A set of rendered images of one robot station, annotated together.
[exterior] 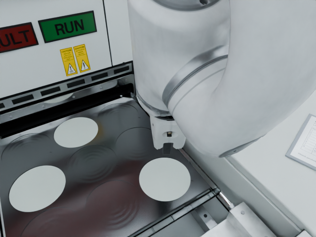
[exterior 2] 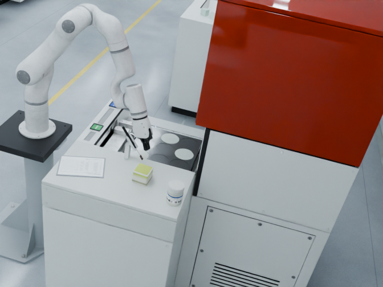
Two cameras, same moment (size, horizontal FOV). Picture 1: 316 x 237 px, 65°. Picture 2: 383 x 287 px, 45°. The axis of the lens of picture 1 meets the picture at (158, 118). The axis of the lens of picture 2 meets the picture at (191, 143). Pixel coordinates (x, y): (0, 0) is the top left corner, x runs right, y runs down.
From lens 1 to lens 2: 238 cm
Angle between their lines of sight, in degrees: 91
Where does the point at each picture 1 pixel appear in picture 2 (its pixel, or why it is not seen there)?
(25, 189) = (172, 136)
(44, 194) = (166, 138)
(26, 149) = (189, 143)
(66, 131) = (187, 152)
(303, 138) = (102, 165)
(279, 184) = (104, 150)
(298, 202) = (97, 148)
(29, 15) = not seen: hidden behind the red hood
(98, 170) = (160, 148)
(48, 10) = not seen: hidden behind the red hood
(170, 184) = (135, 154)
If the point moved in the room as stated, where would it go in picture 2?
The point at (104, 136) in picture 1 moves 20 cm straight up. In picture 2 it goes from (172, 156) to (177, 124)
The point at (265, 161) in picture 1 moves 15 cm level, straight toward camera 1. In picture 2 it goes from (110, 154) to (109, 137)
